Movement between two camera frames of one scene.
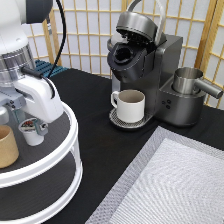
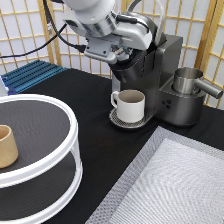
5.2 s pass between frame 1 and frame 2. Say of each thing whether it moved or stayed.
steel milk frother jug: stayed
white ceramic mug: stayed
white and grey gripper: moved
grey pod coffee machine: stayed
